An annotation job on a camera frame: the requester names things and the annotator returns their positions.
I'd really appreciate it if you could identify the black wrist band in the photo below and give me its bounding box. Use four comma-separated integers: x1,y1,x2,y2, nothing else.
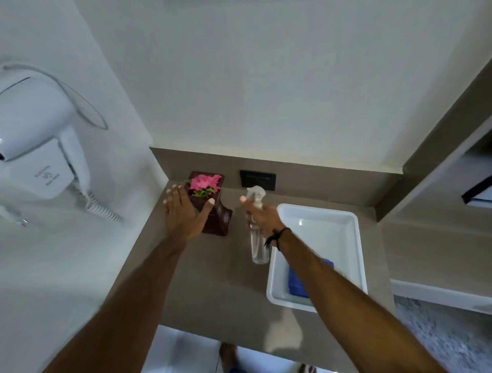
264,227,292,251

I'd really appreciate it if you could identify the person's left forearm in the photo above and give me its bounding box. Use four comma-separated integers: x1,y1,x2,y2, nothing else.
42,237,191,373

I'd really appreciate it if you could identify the black wall socket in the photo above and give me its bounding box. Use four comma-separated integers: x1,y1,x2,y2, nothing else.
240,170,277,191

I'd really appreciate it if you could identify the person's right forearm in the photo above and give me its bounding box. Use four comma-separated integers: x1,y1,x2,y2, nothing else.
268,229,448,373

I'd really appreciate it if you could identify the white coiled cord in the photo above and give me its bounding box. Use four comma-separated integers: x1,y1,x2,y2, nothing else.
70,181,124,224

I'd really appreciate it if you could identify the white hair dryer wall holder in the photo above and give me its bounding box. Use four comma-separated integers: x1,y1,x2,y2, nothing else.
11,125,91,200

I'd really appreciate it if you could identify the person's left foot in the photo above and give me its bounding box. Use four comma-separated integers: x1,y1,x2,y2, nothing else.
219,343,241,373

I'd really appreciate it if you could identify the pink flower with green leaves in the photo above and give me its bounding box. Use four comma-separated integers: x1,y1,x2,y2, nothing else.
184,174,223,199

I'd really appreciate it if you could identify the clear plastic spray bottle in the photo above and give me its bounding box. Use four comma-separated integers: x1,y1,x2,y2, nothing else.
246,185,270,265

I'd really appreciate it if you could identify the person's left hand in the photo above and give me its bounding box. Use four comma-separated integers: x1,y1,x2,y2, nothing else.
163,185,216,247

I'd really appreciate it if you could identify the white plastic tray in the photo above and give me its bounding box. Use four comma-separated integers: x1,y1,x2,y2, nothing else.
266,203,368,314

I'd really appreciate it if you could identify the black bar handle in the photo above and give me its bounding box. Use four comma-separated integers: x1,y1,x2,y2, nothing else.
461,175,492,204

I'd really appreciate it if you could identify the person's right hand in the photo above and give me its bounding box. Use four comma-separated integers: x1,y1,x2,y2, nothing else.
240,195,287,241

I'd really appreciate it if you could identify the dark wooden flower box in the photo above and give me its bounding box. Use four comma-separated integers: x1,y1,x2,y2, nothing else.
184,171,233,236

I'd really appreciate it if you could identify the blue cloth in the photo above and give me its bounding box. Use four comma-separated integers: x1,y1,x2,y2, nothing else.
288,258,335,299

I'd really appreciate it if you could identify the white hair dryer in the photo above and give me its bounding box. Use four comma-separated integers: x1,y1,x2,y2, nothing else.
0,70,74,162

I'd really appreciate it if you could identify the thin white cable loop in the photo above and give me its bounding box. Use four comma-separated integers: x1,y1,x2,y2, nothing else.
1,63,109,130

